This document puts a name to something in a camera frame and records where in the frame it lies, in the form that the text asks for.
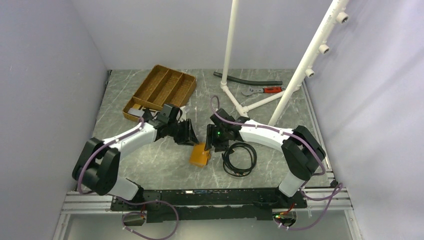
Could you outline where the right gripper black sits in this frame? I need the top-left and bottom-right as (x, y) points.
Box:
(204, 124), (229, 153)

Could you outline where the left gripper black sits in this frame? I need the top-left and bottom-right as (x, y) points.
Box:
(168, 118), (199, 146)

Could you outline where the orange card holder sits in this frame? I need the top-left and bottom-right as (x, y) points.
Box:
(188, 142), (211, 168)

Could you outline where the woven brown organizer tray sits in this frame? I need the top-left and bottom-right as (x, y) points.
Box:
(122, 64), (197, 122)

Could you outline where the white card stack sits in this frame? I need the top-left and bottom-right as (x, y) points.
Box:
(127, 103), (144, 118)

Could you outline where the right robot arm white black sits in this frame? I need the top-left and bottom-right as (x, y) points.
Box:
(205, 108), (326, 208)

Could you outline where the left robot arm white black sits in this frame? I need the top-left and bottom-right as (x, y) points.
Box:
(72, 104), (199, 210)

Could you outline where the black foam tube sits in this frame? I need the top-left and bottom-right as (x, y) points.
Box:
(227, 75), (283, 86)

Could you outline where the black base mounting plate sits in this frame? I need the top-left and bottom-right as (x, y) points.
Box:
(110, 187), (308, 223)

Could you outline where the coiled black cable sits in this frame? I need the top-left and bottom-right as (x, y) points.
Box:
(221, 142), (258, 177)

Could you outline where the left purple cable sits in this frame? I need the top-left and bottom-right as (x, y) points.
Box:
(76, 117), (180, 240)

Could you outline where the purple cable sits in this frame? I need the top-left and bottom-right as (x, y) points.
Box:
(76, 117), (180, 240)
(210, 95), (344, 232)

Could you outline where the white PVC pipe frame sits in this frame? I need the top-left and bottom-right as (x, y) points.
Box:
(218, 0), (350, 127)

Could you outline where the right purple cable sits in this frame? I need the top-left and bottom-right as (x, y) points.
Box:
(210, 95), (344, 232)

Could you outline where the aluminium rail frame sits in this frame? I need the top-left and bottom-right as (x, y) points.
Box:
(52, 82), (362, 240)

